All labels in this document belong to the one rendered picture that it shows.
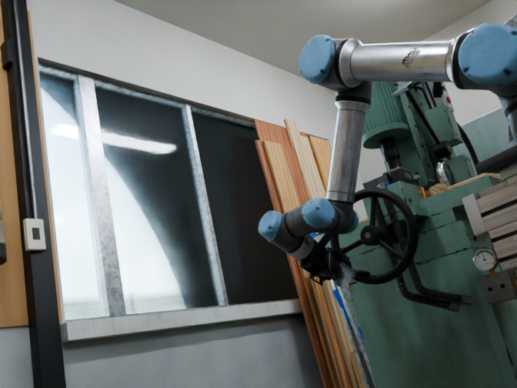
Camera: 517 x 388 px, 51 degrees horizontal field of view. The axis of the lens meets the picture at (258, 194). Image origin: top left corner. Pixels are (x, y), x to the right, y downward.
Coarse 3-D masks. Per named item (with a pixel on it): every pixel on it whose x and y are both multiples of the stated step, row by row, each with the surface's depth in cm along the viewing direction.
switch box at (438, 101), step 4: (424, 84) 223; (428, 84) 222; (432, 84) 220; (444, 84) 226; (424, 88) 223; (432, 88) 220; (428, 92) 221; (428, 96) 221; (444, 96) 219; (436, 100) 219; (440, 100) 218; (444, 100) 217; (432, 104) 219; (436, 104) 218; (440, 104) 217; (452, 108) 223
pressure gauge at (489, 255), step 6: (480, 252) 154; (486, 252) 153; (492, 252) 152; (474, 258) 155; (480, 258) 154; (486, 258) 153; (492, 258) 152; (480, 264) 154; (486, 264) 153; (492, 264) 152; (486, 270) 152; (492, 270) 153; (492, 276) 153
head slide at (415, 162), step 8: (400, 96) 209; (408, 104) 213; (408, 112) 209; (408, 120) 206; (416, 128) 210; (408, 136) 205; (416, 136) 207; (400, 144) 207; (408, 144) 205; (416, 144) 204; (400, 152) 206; (408, 152) 204; (416, 152) 202; (424, 152) 207; (400, 160) 206; (408, 160) 204; (416, 160) 202; (424, 160) 204; (408, 168) 204; (416, 168) 202; (424, 168) 200; (424, 176) 199; (432, 176) 204; (424, 184) 199; (432, 184) 201
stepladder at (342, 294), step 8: (312, 232) 282; (344, 280) 271; (336, 288) 270; (344, 288) 268; (336, 296) 269; (344, 296) 265; (344, 304) 264; (352, 304) 266; (344, 312) 265; (352, 312) 263; (344, 320) 265; (352, 320) 260; (352, 328) 261; (352, 336) 261; (360, 336) 257; (352, 344) 260; (360, 344) 256; (360, 352) 259; (360, 360) 257; (368, 360) 252; (360, 368) 256; (368, 368) 257; (368, 376) 254; (368, 384) 253
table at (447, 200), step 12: (480, 180) 162; (492, 180) 162; (444, 192) 169; (456, 192) 166; (468, 192) 164; (420, 204) 173; (432, 204) 171; (444, 204) 168; (456, 204) 166; (420, 216) 168; (360, 228) 186; (348, 240) 188
